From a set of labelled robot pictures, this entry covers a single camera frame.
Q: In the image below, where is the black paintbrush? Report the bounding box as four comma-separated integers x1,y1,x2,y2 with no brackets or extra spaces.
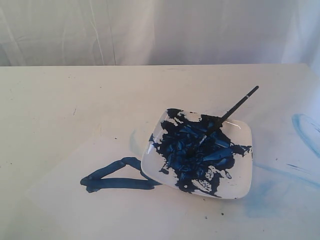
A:
186,85,259,158

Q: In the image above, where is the white square paint plate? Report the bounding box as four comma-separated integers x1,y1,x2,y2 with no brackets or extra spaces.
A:
141,108,253,199

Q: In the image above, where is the white paper sheet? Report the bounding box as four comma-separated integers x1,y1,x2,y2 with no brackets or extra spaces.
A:
27,137,205,240

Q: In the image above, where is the white backdrop curtain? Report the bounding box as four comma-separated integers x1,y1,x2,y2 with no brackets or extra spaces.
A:
0,0,320,73

